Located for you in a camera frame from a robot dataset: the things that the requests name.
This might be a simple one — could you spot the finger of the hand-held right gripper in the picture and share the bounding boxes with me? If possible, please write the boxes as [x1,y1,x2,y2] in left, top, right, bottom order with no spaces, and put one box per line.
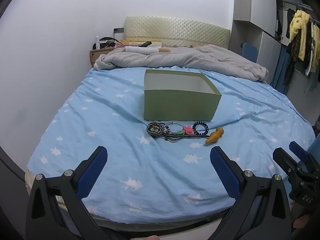
[273,147,302,179]
[289,141,311,163]

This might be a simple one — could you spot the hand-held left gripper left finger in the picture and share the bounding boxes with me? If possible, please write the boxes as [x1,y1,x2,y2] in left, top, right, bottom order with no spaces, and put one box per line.
[25,146,110,240]

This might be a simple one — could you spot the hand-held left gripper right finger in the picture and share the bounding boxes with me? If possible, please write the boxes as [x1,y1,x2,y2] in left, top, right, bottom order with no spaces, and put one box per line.
[209,146,293,240]

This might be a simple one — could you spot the beaded bracelet with tassel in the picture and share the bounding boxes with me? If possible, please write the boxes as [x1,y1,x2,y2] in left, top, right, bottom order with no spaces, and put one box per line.
[160,122,181,144]

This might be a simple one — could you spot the black hair clip green flower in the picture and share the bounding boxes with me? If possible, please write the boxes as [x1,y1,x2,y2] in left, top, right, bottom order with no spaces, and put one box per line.
[147,121,210,141]

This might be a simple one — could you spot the green cardboard box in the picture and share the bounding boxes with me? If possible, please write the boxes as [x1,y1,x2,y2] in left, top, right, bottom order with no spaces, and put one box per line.
[144,69,222,122]

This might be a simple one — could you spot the person's right hand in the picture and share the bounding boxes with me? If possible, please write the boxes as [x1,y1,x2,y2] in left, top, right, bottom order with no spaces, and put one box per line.
[292,215,312,229]

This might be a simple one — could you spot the blue tree-print bedsheet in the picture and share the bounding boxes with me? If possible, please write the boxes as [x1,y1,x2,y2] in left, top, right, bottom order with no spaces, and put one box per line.
[26,66,316,224]

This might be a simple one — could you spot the yellow wooden gourd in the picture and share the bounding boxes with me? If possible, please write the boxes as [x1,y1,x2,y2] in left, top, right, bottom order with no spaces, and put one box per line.
[205,127,224,145]

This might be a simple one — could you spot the blue curtain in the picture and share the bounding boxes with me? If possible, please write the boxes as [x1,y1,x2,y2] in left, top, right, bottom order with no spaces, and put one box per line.
[271,46,292,95]

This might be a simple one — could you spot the dark hanging clothes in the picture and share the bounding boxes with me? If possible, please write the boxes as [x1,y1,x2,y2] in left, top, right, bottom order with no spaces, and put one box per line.
[284,8,320,87]

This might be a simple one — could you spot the blue chair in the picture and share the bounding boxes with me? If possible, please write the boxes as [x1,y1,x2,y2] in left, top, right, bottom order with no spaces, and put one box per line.
[242,42,258,63]

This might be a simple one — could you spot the yellow jacket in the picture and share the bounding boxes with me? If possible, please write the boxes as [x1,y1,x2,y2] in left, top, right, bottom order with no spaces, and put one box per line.
[290,10,312,61]

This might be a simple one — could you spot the cardboard box nightstand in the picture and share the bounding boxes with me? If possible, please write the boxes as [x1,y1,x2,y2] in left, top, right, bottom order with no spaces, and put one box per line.
[90,47,115,68]

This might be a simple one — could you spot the grey duvet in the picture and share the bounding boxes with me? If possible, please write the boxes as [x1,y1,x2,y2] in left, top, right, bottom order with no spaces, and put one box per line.
[94,44,269,82]

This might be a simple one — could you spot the white and brown bolster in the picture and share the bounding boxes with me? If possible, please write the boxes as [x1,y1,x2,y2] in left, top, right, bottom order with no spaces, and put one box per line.
[124,45,172,55]

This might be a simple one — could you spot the black headphones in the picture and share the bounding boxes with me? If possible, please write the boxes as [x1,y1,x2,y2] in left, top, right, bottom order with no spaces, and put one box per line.
[99,37,121,49]

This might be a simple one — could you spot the yellow pillow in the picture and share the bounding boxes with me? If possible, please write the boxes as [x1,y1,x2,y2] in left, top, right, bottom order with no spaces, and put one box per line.
[120,39,163,48]

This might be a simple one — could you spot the grey and white wardrobe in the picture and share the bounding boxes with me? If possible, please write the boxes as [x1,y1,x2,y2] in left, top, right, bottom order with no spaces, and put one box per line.
[232,0,283,65]

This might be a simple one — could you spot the metal clothes rack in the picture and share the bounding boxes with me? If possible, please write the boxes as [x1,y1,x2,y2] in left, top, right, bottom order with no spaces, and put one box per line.
[284,0,320,27]

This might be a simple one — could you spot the cream quilted headboard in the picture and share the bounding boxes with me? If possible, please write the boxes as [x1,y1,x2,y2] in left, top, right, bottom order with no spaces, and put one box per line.
[124,16,231,49]

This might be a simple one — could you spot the black spiral hair tie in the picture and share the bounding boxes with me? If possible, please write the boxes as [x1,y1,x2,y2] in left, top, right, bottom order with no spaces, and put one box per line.
[192,121,209,135]

